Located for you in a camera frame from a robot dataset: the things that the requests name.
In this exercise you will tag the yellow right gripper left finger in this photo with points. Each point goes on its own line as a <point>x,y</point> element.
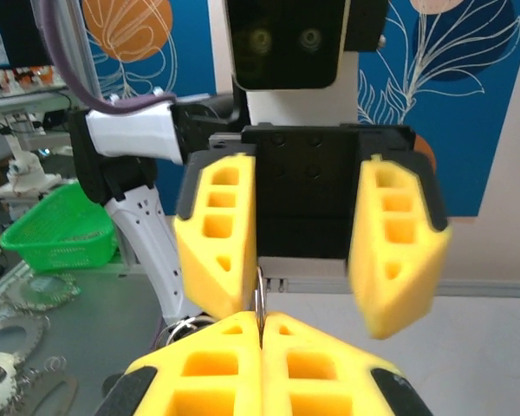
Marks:
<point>208,372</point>

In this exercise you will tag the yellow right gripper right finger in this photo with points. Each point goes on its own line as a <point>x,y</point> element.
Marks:
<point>320,372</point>

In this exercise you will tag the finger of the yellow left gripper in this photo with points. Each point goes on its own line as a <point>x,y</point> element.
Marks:
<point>398,268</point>
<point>216,277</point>

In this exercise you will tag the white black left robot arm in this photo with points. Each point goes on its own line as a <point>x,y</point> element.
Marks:
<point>130,134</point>

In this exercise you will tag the green plastic basket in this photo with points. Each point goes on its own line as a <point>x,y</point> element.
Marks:
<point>56,242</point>

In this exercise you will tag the white desk device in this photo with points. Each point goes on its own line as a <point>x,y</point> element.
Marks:
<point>24,169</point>

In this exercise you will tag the black monitor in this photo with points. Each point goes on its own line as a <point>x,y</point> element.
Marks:
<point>17,30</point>

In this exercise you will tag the aluminium side rail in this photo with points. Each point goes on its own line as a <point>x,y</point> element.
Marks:
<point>416,288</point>

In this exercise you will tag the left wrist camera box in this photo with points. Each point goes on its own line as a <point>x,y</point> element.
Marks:
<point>286,43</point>

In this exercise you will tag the aluminium frame post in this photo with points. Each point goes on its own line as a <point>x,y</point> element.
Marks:
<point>82,56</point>

